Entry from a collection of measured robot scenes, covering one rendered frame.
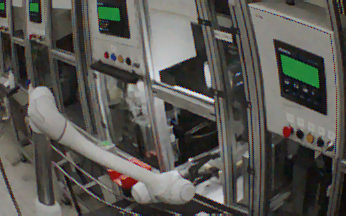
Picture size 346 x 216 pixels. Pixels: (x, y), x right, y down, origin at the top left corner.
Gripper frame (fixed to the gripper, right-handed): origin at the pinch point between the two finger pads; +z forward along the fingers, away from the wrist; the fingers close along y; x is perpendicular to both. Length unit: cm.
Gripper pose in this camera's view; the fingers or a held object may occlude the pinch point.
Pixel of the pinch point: (218, 161)
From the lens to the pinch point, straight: 268.9
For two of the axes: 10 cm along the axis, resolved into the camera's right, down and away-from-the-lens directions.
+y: -1.0, -9.2, -3.9
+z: 7.9, -3.1, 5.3
